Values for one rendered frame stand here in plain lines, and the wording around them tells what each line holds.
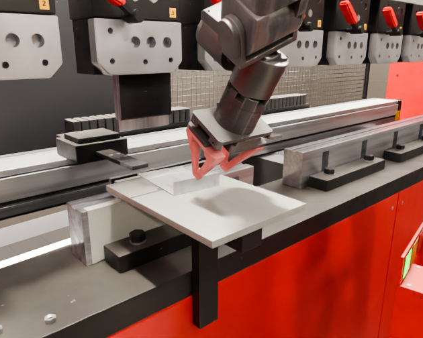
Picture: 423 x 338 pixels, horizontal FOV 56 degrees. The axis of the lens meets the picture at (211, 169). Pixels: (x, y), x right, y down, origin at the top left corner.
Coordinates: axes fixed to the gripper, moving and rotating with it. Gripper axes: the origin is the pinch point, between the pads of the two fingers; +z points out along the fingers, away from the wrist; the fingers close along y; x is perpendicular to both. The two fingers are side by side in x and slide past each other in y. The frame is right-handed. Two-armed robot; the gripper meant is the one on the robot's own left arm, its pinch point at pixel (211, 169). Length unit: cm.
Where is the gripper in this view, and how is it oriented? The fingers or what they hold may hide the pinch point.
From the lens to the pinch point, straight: 59.0
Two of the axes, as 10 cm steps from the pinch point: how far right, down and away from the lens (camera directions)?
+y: -7.5, 2.0, -6.3
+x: 5.7, 6.8, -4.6
